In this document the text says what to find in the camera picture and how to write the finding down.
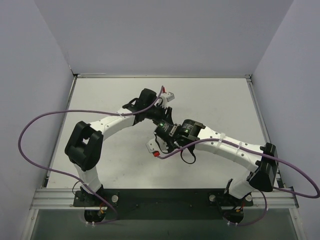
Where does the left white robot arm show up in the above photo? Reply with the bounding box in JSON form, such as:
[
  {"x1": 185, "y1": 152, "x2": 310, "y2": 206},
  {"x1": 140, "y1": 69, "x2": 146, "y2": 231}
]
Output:
[{"x1": 64, "y1": 88, "x2": 175, "y2": 206}]

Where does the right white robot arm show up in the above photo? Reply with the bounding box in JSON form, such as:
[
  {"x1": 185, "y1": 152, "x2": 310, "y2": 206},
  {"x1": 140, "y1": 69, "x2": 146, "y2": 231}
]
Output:
[{"x1": 147, "y1": 119, "x2": 278, "y2": 200}]

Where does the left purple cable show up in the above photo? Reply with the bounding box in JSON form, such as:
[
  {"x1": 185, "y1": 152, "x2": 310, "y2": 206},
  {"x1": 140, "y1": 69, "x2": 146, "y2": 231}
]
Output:
[{"x1": 18, "y1": 86, "x2": 167, "y2": 225}]

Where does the purple cable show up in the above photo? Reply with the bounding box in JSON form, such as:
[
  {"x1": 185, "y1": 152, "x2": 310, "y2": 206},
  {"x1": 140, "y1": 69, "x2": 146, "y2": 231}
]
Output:
[
  {"x1": 18, "y1": 86, "x2": 167, "y2": 225},
  {"x1": 153, "y1": 138, "x2": 320, "y2": 227}
]

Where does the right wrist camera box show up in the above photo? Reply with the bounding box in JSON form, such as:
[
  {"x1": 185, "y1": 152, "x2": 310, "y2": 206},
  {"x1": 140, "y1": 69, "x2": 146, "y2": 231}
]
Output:
[{"x1": 145, "y1": 138, "x2": 162, "y2": 154}]

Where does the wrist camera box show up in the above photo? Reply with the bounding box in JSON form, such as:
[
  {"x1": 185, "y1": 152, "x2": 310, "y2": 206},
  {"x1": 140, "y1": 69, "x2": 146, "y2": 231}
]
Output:
[
  {"x1": 145, "y1": 138, "x2": 162, "y2": 154},
  {"x1": 160, "y1": 92, "x2": 175, "y2": 107}
]

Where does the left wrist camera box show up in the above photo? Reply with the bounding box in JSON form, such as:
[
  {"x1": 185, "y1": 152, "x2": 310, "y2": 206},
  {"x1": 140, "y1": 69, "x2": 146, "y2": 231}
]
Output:
[{"x1": 160, "y1": 92, "x2": 175, "y2": 107}]

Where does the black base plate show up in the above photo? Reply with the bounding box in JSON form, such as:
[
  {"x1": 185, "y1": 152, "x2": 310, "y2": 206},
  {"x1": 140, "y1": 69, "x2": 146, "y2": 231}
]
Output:
[{"x1": 79, "y1": 188, "x2": 253, "y2": 222}]

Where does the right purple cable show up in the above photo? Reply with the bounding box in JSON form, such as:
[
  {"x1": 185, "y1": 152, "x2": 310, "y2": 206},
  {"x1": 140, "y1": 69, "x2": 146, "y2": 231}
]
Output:
[{"x1": 153, "y1": 138, "x2": 320, "y2": 227}]

